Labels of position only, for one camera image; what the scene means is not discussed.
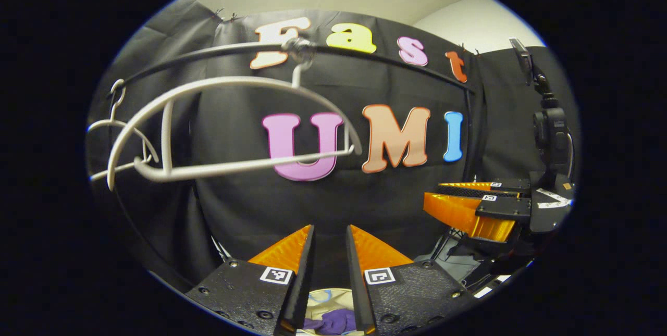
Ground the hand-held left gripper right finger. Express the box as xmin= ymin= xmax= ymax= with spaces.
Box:
xmin=345 ymin=224 xmax=476 ymax=336

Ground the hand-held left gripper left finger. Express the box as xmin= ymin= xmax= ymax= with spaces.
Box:
xmin=183 ymin=224 xmax=316 ymax=336

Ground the purple ribbed shirt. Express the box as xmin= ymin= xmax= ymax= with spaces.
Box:
xmin=305 ymin=309 xmax=357 ymax=335

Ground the white hanger with taped hook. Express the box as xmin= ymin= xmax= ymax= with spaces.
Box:
xmin=107 ymin=39 xmax=363 ymax=191

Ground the white plastic hanger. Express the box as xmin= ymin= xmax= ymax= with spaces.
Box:
xmin=86 ymin=80 xmax=159 ymax=183

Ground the black backdrop cloth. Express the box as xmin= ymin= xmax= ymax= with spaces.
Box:
xmin=86 ymin=0 xmax=582 ymax=295

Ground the black clothes rail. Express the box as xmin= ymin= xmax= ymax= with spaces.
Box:
xmin=107 ymin=40 xmax=479 ymax=295

